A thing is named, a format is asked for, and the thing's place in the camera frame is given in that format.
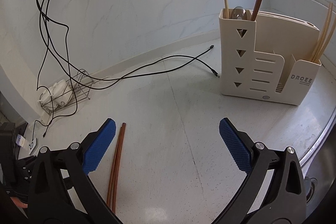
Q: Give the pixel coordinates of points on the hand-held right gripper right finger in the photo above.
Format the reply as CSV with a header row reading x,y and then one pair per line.
x,y
233,142

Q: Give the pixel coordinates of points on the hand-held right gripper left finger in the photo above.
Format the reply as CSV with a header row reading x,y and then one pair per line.
x,y
101,145

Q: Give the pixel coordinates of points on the cream utensil holder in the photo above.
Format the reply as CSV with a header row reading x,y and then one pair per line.
x,y
228,56

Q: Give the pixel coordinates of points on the grey translucent spoon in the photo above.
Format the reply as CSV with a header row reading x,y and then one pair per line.
x,y
239,12

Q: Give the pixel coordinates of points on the small white device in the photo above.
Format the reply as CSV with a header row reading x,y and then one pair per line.
x,y
32,145

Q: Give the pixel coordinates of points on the steel sink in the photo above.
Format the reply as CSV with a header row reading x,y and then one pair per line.
x,y
313,146

